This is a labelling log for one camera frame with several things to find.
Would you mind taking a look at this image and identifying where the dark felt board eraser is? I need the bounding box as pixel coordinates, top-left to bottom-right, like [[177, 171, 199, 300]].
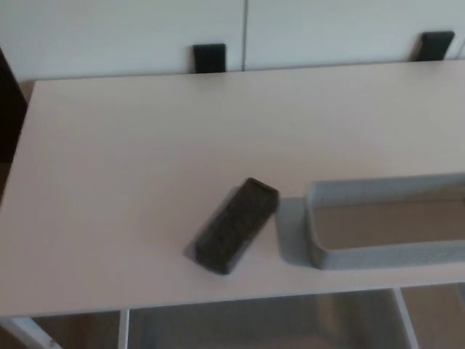
[[191, 177, 280, 276]]

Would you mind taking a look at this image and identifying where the white desk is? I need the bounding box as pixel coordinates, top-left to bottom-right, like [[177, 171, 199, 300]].
[[0, 60, 465, 349]]

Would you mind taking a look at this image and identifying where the grey perforated tray container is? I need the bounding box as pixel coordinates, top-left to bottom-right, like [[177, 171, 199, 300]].
[[306, 173, 465, 270]]

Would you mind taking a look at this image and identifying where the white cabinet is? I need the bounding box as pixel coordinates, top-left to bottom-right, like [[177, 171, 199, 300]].
[[0, 0, 465, 81]]

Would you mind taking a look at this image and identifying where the dark brown furniture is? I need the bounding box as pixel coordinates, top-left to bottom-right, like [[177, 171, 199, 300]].
[[0, 47, 30, 164]]

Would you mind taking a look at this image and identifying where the black cabinet handle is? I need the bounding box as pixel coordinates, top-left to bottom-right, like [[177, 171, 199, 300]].
[[193, 43, 227, 74], [410, 31, 456, 62]]

